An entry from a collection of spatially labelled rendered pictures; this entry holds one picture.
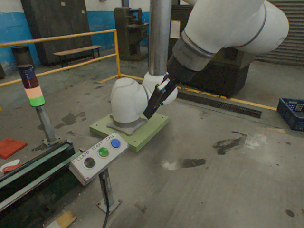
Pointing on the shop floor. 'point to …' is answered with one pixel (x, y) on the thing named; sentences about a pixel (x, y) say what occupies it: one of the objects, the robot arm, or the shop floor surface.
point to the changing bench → (77, 52)
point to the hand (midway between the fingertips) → (151, 109)
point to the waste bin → (22, 55)
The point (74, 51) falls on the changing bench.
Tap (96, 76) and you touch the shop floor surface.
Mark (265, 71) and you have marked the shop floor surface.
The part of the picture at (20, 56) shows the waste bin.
